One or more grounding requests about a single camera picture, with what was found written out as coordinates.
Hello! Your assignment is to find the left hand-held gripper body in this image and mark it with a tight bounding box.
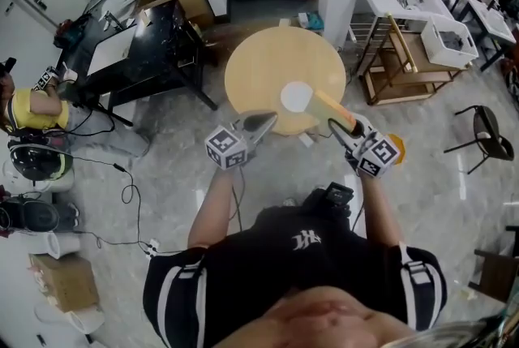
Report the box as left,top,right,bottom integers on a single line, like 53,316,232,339
204,121,258,171

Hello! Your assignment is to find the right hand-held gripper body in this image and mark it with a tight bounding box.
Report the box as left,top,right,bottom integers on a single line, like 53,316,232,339
344,126,402,180

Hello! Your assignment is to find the white round plate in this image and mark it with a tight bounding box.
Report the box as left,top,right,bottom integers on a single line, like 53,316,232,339
280,81,315,114

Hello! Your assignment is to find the person's left forearm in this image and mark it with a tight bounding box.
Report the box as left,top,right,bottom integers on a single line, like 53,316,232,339
187,165,241,251

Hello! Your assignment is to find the person's right forearm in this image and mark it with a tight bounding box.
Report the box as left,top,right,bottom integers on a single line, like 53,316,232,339
358,173,407,249

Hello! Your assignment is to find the yellow hexagonal stool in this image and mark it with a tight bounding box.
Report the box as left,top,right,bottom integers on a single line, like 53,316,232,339
386,133,407,166

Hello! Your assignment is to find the black waist device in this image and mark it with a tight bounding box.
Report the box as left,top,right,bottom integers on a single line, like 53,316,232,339
302,181,354,218

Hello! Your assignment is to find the wooden shelf cart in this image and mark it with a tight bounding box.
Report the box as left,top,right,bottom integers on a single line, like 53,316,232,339
347,11,474,107

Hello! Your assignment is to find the round wooden side table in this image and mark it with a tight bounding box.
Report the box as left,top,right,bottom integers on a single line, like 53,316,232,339
223,26,347,137

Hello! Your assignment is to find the teal cloth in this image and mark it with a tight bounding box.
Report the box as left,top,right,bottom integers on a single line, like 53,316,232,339
307,11,326,32

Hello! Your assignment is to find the black table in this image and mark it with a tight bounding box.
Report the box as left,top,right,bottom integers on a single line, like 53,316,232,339
54,0,221,127

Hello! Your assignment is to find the black metal chair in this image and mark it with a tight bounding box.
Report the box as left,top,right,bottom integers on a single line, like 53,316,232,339
443,104,517,176

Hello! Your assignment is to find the white plastic basket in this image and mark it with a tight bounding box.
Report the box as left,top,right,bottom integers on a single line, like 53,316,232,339
419,12,480,68

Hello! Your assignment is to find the white power strip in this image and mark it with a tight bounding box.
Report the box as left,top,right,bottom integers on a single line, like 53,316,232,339
143,238,162,259

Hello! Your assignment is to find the large cardboard box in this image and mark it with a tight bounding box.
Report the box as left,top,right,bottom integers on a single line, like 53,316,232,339
135,0,217,30

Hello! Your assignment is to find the person's black T-shirt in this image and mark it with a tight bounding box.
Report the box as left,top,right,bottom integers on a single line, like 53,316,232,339
142,203,449,348

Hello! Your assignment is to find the white board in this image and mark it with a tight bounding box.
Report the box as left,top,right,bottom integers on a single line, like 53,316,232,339
86,24,139,77

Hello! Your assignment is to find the dark wooden chair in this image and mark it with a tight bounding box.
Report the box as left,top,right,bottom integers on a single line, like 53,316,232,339
467,223,519,303

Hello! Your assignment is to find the person's face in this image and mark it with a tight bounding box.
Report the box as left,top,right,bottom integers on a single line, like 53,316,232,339
208,284,417,348

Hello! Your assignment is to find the green and black helmet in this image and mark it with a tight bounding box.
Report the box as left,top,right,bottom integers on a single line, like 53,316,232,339
6,136,75,182

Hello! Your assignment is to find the dark tool bag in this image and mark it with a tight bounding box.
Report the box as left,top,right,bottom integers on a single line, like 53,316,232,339
54,12,95,48

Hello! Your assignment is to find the black bag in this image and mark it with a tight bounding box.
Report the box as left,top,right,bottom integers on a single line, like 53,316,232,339
0,193,62,234

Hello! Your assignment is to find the brown cardboard box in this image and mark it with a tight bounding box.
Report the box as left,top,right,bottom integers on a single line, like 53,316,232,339
27,251,101,314

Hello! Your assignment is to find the black floor cable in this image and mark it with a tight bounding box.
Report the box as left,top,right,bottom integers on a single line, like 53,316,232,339
66,153,154,253

